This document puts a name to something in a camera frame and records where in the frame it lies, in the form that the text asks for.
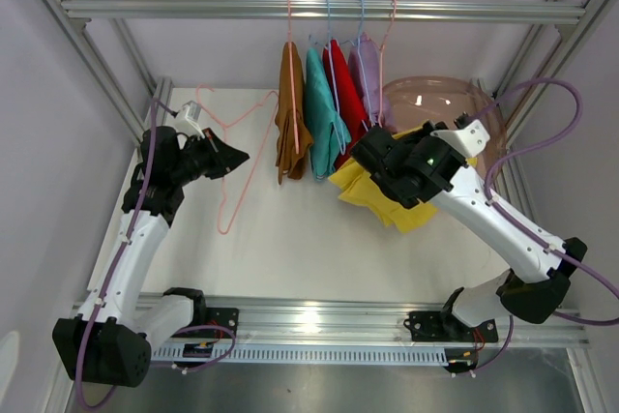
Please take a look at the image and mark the aluminium frame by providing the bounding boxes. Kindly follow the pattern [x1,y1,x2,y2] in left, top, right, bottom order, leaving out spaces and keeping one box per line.
[4,0,619,308]

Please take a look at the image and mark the red trousers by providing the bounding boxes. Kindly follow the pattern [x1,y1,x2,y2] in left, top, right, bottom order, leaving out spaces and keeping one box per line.
[322,40,370,169]

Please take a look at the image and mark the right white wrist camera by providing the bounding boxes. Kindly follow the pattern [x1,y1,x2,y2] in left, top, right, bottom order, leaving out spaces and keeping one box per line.
[431,118,490,159]

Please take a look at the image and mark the pink translucent plastic basket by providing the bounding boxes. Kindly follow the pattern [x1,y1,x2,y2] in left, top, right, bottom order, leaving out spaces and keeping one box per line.
[383,76,506,175]

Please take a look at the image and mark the teal trousers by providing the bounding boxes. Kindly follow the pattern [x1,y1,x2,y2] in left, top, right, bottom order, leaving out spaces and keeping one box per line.
[304,48,351,181]

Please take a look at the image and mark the yellow trousers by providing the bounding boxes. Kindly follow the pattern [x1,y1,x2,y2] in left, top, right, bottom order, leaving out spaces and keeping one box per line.
[329,122,477,233]

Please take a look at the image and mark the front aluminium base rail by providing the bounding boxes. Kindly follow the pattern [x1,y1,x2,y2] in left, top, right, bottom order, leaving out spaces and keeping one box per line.
[206,296,589,348]

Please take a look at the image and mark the pink hanger of brown trousers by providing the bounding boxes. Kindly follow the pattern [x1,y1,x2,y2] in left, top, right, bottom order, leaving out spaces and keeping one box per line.
[286,0,300,155]

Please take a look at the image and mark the blue hanger of red trousers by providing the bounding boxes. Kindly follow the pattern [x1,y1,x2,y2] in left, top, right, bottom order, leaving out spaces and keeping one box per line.
[345,0,379,126]

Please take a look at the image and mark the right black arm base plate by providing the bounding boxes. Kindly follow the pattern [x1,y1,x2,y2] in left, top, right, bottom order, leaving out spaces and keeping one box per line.
[402,310,499,343]

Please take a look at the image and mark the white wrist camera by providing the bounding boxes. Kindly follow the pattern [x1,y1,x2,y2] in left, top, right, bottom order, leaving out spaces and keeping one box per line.
[431,118,490,159]
[173,101,205,139]

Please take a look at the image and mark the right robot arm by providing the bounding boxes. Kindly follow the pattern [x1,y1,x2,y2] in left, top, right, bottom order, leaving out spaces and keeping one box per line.
[350,120,575,340]

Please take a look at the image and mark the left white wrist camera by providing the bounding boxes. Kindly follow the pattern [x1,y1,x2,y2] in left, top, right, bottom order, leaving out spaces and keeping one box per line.
[173,101,205,139]

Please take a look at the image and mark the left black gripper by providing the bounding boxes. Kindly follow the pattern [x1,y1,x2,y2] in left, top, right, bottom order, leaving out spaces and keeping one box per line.
[170,128,249,187]

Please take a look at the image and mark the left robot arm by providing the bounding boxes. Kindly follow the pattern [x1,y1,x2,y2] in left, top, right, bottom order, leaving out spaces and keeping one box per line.
[52,126,250,387]

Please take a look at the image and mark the pink hanger of yellow trousers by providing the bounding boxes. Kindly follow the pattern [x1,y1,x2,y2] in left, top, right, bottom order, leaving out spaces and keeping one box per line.
[194,84,280,237]

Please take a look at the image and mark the white slotted cable duct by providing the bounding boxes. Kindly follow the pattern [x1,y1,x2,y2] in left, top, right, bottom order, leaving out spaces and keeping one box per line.
[151,339,477,367]

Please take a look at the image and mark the purple trousers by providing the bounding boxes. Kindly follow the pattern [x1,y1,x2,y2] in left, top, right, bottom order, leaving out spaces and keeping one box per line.
[348,33,396,133]

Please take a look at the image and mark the aluminium hanging rail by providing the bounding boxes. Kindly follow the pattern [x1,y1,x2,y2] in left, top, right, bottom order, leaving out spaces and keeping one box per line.
[61,0,585,25]

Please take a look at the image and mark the brown trousers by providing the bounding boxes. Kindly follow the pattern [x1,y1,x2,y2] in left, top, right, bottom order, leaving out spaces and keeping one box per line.
[275,43,313,185]

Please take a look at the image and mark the blue hanger of teal trousers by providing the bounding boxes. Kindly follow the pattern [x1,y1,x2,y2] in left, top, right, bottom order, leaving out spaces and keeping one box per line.
[322,0,346,155]

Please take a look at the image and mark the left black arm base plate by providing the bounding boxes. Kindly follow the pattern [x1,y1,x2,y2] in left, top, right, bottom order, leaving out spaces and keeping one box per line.
[191,308,240,339]

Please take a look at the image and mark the empty pink hanger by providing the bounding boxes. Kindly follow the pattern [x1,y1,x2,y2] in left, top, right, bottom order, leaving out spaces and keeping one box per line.
[376,0,398,127]

